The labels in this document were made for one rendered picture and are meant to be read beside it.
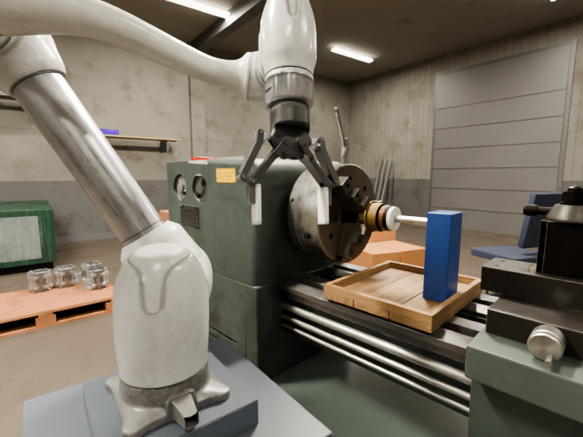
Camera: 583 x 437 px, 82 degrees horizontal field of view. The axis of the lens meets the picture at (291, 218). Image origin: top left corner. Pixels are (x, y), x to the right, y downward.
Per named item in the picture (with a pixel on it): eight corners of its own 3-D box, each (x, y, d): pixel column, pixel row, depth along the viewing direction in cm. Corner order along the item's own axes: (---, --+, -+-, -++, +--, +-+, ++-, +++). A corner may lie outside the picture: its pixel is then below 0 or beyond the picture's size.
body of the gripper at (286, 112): (300, 118, 67) (301, 164, 67) (260, 112, 63) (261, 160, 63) (319, 105, 60) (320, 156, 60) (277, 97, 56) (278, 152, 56)
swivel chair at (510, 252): (558, 308, 303) (571, 192, 290) (538, 325, 267) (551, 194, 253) (486, 290, 351) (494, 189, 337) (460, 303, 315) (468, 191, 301)
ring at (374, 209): (356, 201, 98) (383, 203, 92) (372, 199, 105) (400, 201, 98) (355, 232, 99) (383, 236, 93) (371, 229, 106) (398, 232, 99)
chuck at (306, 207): (291, 261, 101) (299, 157, 100) (350, 256, 124) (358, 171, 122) (312, 266, 95) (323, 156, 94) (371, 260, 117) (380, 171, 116)
